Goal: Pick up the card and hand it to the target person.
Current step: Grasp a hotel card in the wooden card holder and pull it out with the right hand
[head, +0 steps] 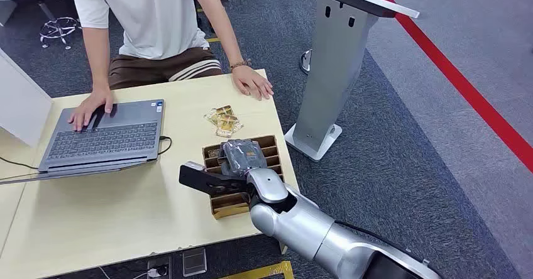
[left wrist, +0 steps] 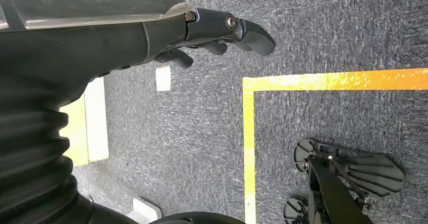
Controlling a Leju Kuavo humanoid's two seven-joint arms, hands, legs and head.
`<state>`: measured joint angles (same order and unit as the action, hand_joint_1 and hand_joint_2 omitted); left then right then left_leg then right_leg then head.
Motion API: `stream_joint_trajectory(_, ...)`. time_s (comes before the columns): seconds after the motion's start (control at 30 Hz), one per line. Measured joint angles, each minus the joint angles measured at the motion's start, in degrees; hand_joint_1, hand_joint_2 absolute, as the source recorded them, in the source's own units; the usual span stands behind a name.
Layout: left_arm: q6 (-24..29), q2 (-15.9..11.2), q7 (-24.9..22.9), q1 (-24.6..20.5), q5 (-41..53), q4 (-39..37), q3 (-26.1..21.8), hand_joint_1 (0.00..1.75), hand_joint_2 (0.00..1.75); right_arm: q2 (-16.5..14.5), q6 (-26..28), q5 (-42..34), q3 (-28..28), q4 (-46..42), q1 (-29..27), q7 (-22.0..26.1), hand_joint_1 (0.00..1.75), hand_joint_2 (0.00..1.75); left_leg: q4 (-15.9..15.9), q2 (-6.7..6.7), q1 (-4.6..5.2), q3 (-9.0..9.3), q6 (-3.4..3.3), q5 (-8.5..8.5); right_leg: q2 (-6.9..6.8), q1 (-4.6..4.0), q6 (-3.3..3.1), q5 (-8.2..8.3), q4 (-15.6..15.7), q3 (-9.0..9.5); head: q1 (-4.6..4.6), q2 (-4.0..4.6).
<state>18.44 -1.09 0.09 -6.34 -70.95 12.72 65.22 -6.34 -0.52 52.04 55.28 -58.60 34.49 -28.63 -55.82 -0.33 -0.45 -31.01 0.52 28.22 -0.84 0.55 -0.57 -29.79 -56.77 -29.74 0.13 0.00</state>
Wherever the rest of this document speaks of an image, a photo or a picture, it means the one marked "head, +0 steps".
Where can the person's right hand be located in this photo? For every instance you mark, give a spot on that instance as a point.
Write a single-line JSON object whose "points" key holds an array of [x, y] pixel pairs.
{"points": [[92, 104]]}

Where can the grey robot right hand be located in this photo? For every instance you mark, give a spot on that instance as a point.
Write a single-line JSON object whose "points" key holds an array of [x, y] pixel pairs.
{"points": [[241, 156]]}

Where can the person's left hand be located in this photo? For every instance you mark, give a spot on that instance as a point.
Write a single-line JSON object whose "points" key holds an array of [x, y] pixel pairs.
{"points": [[250, 81]]}

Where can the person's right forearm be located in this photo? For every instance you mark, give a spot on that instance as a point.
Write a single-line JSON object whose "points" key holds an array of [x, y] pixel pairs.
{"points": [[96, 60]]}

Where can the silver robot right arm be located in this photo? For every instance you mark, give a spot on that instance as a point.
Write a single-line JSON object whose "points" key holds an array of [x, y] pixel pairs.
{"points": [[300, 223]]}

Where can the person's left forearm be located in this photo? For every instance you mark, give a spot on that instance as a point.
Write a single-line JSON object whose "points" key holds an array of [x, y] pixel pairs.
{"points": [[225, 31]]}

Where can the wooden card organizer box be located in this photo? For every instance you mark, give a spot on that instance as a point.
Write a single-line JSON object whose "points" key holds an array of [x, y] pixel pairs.
{"points": [[233, 202]]}

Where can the person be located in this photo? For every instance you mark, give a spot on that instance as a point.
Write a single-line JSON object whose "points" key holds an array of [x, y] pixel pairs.
{"points": [[154, 19]]}

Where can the grey laptop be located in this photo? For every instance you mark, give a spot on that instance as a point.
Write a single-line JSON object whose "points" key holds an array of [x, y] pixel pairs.
{"points": [[104, 137]]}

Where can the round metal stand base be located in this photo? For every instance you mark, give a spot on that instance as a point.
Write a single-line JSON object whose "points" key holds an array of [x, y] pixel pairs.
{"points": [[306, 62]]}

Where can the white partition panel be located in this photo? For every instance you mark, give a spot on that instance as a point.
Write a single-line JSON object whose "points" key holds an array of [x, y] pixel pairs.
{"points": [[21, 102]]}

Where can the grey kiosk stand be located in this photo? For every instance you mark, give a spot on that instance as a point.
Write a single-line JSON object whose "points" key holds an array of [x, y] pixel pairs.
{"points": [[333, 73]]}

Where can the office chair with chrome base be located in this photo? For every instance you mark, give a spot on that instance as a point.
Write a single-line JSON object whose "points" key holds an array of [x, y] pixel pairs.
{"points": [[58, 27]]}

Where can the clear floor cover plate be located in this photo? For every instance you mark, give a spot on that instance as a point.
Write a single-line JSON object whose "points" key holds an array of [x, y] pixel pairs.
{"points": [[194, 262]]}

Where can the floor power socket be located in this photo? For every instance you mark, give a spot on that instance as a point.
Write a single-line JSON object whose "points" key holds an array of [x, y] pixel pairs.
{"points": [[159, 267]]}

